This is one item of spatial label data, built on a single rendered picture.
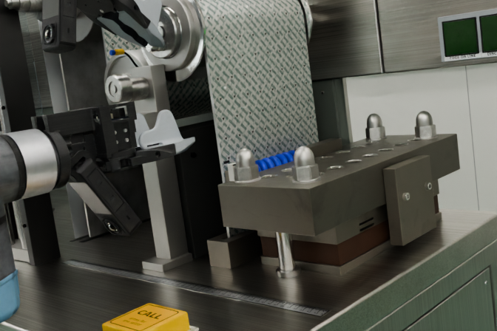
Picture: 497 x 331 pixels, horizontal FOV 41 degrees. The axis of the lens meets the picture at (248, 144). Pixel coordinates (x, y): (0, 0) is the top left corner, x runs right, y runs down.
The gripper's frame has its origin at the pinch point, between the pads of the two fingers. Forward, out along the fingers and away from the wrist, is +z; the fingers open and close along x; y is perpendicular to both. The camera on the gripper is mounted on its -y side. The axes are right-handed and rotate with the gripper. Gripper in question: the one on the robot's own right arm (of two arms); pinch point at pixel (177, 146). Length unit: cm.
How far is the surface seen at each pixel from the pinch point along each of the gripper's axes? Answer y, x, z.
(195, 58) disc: 11.7, 1.2, 7.0
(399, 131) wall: -36, 129, 273
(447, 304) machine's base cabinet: -27.7, -24.7, 23.4
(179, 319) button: -17.3, -12.8, -14.4
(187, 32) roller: 15.4, 1.0, 5.9
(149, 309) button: -16.7, -8.0, -14.8
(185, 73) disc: 9.8, 3.9, 7.0
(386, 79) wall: -6, 133, 272
